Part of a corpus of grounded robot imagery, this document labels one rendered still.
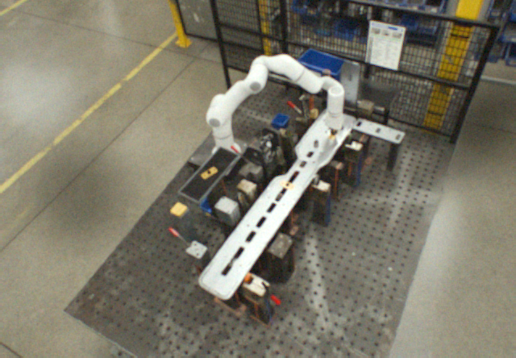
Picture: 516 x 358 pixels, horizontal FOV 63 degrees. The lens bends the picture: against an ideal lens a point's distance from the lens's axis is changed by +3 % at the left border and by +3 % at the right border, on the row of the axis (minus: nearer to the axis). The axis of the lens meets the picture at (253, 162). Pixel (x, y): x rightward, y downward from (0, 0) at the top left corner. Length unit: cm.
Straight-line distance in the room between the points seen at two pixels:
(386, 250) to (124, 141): 281
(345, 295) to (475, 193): 176
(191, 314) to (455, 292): 179
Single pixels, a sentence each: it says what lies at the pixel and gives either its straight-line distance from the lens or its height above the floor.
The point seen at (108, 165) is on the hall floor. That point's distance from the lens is 416.
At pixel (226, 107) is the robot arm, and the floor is 125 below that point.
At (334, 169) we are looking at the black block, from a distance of 240.
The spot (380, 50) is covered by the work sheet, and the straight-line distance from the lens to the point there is 275.
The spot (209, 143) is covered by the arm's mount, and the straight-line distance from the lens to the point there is 286.
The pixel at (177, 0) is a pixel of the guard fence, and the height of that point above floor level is 58.
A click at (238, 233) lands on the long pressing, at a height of 100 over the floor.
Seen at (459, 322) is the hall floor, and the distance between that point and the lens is 315.
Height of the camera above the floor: 281
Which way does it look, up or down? 49 degrees down
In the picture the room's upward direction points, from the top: 10 degrees counter-clockwise
